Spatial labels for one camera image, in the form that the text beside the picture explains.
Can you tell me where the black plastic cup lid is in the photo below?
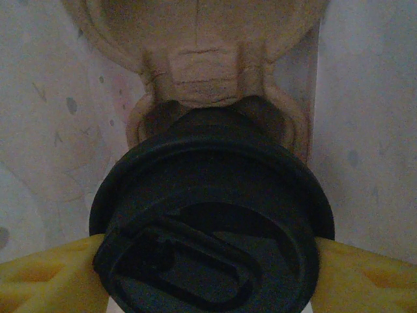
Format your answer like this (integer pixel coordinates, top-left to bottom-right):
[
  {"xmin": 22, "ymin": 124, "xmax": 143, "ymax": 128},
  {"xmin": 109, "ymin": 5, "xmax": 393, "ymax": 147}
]
[{"xmin": 88, "ymin": 136, "xmax": 336, "ymax": 313}]

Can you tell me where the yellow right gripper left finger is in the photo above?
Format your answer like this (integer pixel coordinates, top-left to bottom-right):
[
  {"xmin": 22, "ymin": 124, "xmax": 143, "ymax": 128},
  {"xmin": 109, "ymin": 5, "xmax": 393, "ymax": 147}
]
[{"xmin": 0, "ymin": 235, "xmax": 110, "ymax": 313}]

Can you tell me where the brown pulp cup carrier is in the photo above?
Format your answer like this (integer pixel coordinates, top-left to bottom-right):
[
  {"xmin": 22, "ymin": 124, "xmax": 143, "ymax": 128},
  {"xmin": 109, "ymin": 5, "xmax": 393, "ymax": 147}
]
[{"xmin": 60, "ymin": 0, "xmax": 328, "ymax": 164}]

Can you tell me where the black paper coffee cup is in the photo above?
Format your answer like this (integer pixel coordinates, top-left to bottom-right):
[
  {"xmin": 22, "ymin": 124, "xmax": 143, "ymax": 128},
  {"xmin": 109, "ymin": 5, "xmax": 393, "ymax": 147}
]
[{"xmin": 143, "ymin": 106, "xmax": 289, "ymax": 154}]

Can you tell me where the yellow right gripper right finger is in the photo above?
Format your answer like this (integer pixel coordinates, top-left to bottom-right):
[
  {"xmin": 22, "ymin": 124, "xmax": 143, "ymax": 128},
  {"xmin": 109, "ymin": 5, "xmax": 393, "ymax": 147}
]
[{"xmin": 308, "ymin": 236, "xmax": 417, "ymax": 313}]

